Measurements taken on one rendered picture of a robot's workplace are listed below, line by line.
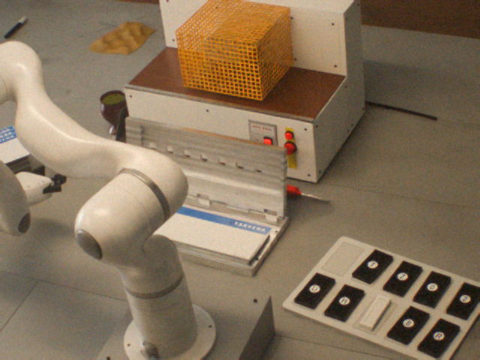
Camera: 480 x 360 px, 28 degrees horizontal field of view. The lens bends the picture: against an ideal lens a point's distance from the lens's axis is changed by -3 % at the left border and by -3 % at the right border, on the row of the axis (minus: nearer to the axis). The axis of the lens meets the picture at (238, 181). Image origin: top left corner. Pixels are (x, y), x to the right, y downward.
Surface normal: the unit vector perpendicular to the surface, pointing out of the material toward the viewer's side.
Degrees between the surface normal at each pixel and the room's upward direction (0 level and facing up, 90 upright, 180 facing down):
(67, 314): 0
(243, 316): 4
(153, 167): 21
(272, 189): 79
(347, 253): 0
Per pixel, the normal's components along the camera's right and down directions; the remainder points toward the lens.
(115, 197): 0.05, -0.65
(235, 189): -0.46, 0.40
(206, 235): -0.11, -0.79
